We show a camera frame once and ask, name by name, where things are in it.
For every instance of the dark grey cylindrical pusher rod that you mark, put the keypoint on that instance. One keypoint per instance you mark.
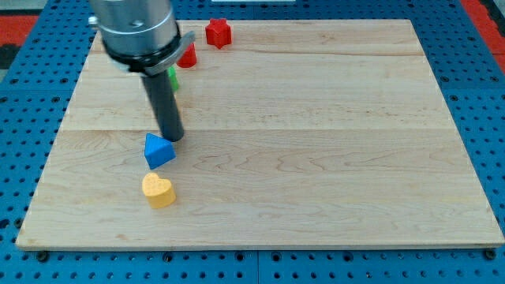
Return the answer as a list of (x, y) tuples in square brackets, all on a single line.
[(161, 97)]

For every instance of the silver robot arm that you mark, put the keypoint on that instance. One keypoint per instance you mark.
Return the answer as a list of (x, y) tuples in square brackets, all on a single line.
[(144, 37)]

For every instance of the red circle block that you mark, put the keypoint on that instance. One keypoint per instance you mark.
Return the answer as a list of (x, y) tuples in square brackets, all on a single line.
[(189, 58)]

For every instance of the red star block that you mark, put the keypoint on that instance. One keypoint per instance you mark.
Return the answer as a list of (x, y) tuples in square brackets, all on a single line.
[(218, 33)]

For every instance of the green block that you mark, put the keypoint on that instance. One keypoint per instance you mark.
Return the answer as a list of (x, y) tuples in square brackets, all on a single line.
[(172, 75)]

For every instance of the blue triangle block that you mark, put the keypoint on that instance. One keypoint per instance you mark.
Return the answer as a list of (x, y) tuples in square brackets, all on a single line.
[(158, 151)]

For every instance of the yellow heart block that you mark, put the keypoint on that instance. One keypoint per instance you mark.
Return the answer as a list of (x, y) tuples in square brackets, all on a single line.
[(158, 191)]

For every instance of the light wooden board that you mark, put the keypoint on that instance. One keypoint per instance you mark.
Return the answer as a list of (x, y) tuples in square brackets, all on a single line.
[(300, 135)]

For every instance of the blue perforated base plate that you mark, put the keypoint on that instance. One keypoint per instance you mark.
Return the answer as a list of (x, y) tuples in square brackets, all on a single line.
[(40, 82)]

